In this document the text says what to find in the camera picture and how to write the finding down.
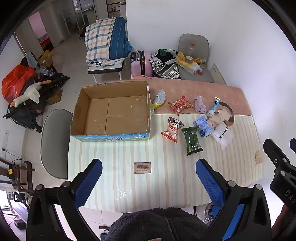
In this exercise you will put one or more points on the dark wooden furniture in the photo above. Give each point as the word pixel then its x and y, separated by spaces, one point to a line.
pixel 25 176

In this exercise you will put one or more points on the grey cushioned chair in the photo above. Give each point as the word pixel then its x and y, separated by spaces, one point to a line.
pixel 194 41

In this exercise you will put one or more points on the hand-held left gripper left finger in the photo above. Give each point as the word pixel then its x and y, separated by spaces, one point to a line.
pixel 89 183

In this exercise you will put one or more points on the red snack packet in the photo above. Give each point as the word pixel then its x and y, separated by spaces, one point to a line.
pixel 180 104

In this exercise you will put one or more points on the patterned black white bag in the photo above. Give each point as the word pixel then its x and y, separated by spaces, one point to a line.
pixel 166 69

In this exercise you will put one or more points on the yellow cardboard box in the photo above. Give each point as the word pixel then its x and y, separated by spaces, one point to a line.
pixel 45 58

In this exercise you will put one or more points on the yellow plastic bag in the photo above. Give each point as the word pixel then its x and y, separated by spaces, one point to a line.
pixel 181 59

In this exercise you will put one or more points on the green wet wipes packet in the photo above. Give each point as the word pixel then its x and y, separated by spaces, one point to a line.
pixel 192 140

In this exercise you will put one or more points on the plaid folded bedding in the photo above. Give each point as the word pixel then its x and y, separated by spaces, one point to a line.
pixel 104 37

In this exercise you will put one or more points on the light blue tissue packet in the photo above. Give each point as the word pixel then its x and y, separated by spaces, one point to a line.
pixel 202 124

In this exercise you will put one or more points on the pink suitcase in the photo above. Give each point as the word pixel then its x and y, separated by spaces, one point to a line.
pixel 141 64

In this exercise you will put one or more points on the purple sock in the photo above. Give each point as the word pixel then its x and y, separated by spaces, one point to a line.
pixel 200 105

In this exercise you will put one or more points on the white wall socket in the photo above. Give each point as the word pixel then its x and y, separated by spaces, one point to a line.
pixel 6 139

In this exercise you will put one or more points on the orange cartoon snack packet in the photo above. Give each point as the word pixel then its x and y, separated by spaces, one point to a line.
pixel 172 129

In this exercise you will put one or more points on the clear plastic bottle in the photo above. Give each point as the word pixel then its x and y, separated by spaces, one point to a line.
pixel 190 49

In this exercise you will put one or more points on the dark fleece garment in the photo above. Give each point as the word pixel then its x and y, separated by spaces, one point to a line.
pixel 157 224

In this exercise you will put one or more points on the brown tape roll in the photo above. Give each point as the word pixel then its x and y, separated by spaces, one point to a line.
pixel 189 58

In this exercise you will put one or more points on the white soft packet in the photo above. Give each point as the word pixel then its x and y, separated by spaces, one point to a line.
pixel 222 135

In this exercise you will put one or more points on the orange plastic bag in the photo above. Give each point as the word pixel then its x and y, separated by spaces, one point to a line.
pixel 16 81

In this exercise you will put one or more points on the blue white tube packet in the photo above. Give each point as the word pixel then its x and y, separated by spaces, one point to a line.
pixel 214 106

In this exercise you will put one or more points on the white metal bench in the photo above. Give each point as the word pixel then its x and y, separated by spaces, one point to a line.
pixel 104 69

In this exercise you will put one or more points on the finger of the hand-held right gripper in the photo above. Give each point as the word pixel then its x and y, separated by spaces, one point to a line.
pixel 293 146
pixel 271 148

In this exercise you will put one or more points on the yellow banana plush pouch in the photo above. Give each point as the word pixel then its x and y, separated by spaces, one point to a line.
pixel 160 98

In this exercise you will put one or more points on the grey round-back chair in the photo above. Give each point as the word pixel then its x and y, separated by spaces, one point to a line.
pixel 54 143

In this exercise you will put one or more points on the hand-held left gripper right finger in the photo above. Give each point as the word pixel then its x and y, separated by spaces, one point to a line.
pixel 208 183

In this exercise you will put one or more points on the black floor bag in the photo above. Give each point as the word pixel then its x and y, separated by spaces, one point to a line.
pixel 82 33

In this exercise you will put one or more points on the light blue cloth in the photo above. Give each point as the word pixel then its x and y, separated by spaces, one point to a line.
pixel 32 59

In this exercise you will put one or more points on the black folded stroller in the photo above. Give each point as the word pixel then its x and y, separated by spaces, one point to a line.
pixel 20 115

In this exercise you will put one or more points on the person's right hand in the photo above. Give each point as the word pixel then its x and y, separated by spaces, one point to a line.
pixel 282 217

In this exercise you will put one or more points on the small brown cardboard box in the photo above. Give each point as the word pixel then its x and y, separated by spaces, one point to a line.
pixel 55 97

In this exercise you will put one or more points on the white leaning board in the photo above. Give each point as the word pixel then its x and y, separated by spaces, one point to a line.
pixel 218 74

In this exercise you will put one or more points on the white goose plush toy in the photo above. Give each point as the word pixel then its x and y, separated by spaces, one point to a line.
pixel 32 91

